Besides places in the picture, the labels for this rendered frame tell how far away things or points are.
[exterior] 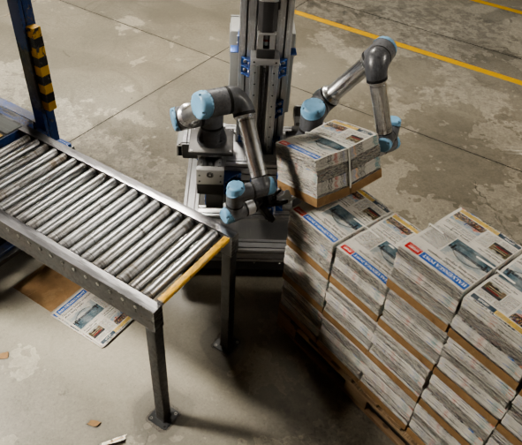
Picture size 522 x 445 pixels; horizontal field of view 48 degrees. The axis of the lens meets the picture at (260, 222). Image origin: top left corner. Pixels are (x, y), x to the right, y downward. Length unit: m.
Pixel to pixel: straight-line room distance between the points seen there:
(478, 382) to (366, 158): 1.03
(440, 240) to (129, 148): 2.72
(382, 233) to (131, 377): 1.40
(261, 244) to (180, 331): 0.65
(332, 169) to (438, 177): 1.99
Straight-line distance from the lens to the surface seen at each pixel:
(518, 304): 2.14
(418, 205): 4.11
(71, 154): 3.00
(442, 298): 2.18
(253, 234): 3.35
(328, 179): 2.51
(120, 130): 4.60
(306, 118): 2.89
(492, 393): 2.29
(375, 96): 2.76
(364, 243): 2.49
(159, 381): 2.59
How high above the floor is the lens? 2.51
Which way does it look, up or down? 42 degrees down
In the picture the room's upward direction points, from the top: 4 degrees clockwise
